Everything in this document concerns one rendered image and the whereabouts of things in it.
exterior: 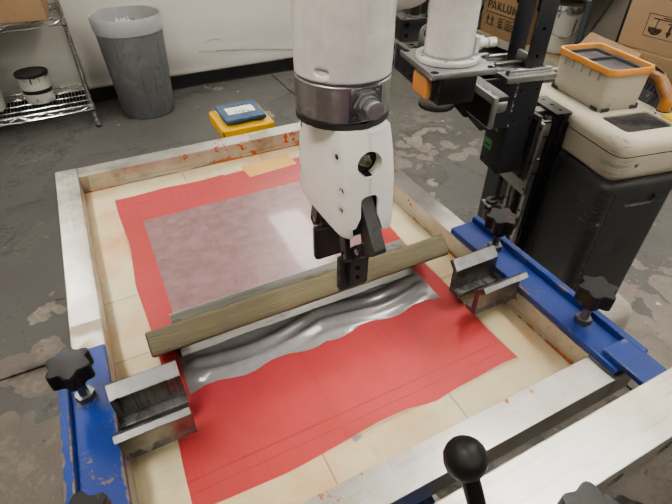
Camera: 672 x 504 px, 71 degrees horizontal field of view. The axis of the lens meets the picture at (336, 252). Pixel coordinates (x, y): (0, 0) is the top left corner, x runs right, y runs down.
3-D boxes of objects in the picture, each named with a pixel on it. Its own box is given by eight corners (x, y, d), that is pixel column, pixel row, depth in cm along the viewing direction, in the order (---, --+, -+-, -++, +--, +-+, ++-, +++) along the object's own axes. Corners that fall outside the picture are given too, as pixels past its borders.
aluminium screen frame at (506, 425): (62, 190, 91) (54, 172, 89) (334, 130, 111) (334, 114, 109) (115, 675, 37) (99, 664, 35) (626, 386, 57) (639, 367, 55)
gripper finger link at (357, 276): (385, 242, 42) (380, 297, 46) (366, 223, 44) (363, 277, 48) (353, 252, 40) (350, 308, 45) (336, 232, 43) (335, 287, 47)
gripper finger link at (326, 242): (344, 200, 47) (343, 252, 51) (330, 185, 49) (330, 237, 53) (315, 208, 46) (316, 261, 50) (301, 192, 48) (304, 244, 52)
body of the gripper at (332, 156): (418, 109, 35) (404, 230, 42) (353, 69, 43) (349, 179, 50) (328, 127, 33) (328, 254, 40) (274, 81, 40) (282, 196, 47)
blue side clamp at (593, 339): (445, 257, 78) (451, 223, 73) (469, 249, 79) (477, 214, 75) (597, 402, 57) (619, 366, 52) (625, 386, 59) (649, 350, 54)
